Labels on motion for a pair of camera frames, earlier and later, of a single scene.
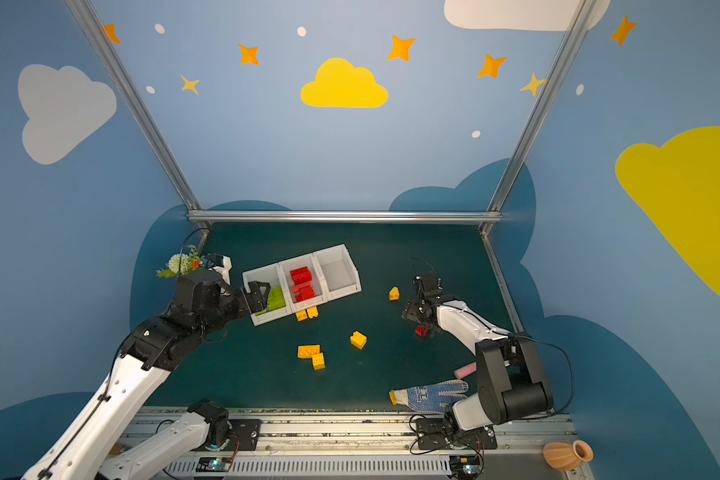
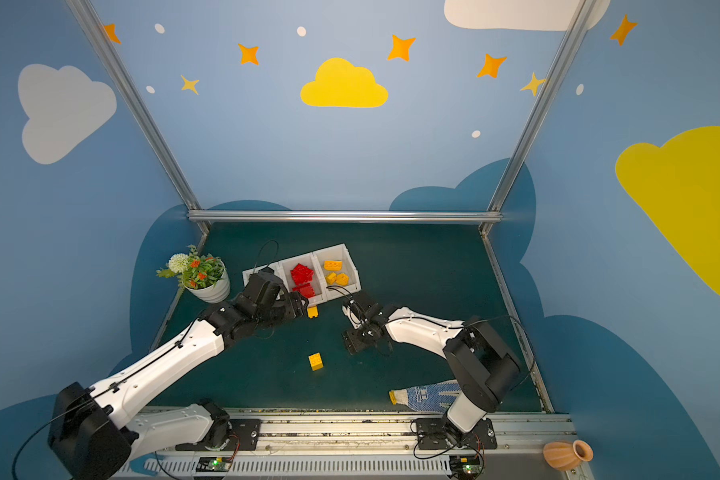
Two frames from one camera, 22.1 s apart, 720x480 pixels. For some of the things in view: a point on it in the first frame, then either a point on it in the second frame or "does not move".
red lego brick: x=301 y=276 does not move
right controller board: x=465 y=467 does not move
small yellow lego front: x=318 y=361 does not move
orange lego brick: x=310 y=352 to x=333 y=265
